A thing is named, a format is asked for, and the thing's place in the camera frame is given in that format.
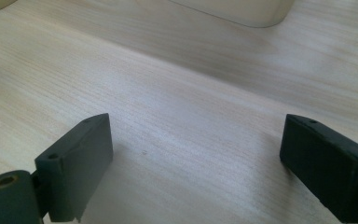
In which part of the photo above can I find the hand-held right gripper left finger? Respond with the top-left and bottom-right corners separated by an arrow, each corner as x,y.
34,112 -> 115,223

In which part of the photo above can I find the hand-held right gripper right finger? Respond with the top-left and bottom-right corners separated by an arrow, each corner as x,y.
279,113 -> 358,224

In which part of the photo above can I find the white rounded container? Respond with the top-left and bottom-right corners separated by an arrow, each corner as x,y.
136,0 -> 296,29

